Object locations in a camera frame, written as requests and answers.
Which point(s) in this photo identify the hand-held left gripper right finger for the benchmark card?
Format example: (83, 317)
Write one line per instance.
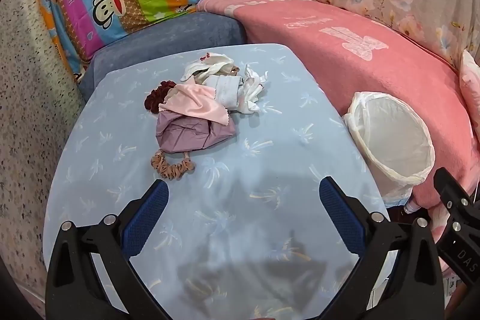
(341, 218)

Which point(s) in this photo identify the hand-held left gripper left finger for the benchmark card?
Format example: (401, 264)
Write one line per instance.
(146, 218)

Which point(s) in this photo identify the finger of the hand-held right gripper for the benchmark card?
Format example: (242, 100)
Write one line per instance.
(455, 241)

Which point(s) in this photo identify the wastebasket with white bag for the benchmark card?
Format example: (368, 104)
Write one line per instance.
(393, 132)

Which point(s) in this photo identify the pink cloth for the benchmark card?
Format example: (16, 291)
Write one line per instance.
(195, 102)

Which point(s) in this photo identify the white cloth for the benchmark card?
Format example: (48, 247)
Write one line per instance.
(251, 91)

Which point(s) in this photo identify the brown scrunchie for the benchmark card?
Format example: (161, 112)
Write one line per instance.
(176, 170)

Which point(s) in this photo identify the mauve folded garment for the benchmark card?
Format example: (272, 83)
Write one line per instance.
(187, 134)

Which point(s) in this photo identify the dark red scrunchie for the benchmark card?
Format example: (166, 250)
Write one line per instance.
(155, 98)

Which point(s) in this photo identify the white fabric piece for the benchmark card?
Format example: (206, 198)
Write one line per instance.
(225, 89)

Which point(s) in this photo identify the pink printed pillow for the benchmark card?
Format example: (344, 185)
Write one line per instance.
(472, 80)

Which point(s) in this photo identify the pink blanket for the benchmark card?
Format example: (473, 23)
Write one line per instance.
(337, 42)

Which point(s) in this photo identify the blue-grey sofa cushion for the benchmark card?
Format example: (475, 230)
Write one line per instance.
(168, 31)

